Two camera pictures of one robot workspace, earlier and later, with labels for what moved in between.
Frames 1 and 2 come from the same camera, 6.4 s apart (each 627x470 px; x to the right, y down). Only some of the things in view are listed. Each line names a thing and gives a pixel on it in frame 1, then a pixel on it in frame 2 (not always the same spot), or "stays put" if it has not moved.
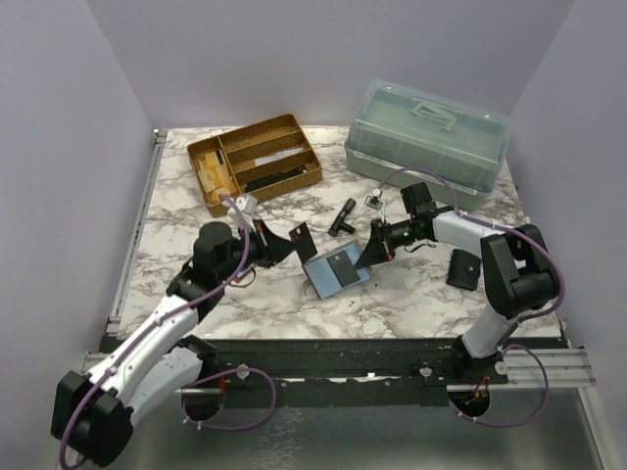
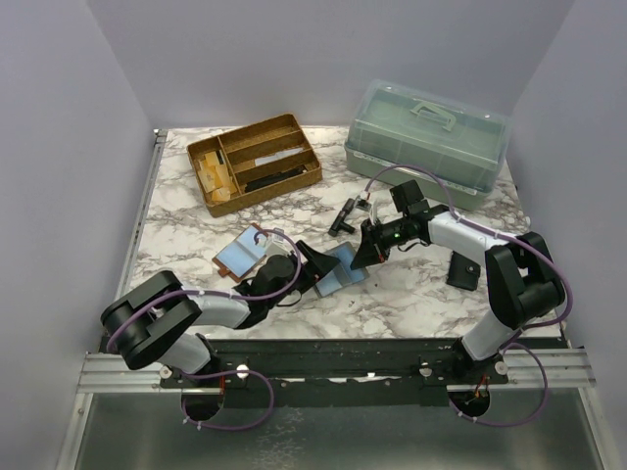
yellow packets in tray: [216, 178] stays put
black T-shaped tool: [340, 222] stays put
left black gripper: [267, 243] to [316, 266]
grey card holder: [335, 269] stays put
